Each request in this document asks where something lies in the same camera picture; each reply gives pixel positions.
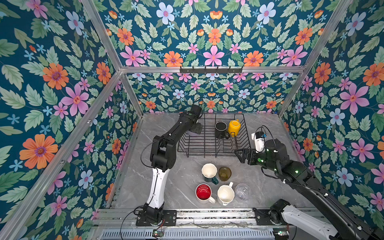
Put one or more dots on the white ventilation grille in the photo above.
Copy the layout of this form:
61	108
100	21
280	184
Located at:
188	234

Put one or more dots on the cream mug green outside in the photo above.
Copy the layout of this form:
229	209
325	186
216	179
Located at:
209	172

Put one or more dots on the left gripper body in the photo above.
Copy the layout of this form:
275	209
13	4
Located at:
196	128

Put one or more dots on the yellow mug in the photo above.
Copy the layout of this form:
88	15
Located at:
234	128

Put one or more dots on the olive green glass cup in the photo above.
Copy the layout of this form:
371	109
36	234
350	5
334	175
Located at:
225	173

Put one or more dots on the black mug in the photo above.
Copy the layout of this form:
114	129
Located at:
221	130

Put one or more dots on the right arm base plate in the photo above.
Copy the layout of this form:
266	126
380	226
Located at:
268	217

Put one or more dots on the black hook rail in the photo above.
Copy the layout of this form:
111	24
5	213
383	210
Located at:
211	70

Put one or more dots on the lilac plastic cup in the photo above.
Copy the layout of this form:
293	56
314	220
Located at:
192	134

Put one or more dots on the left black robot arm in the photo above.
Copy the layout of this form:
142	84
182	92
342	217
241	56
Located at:
163	157

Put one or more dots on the clear glass cup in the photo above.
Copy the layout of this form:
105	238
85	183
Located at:
243	192

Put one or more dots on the black wire dish rack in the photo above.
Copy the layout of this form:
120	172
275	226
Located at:
206	144

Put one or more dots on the red mug white outside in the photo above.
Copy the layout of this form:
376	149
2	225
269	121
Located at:
203	194

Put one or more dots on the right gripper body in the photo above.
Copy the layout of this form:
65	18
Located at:
260	159

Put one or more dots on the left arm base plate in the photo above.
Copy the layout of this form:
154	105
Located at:
163	218

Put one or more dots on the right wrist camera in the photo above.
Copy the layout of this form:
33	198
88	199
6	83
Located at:
259	141

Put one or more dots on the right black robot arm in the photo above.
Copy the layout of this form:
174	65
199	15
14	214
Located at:
342	224

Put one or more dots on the cream white mug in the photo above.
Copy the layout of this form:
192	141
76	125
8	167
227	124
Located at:
226	194

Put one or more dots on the aluminium mounting rail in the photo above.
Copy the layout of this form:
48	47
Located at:
208	217

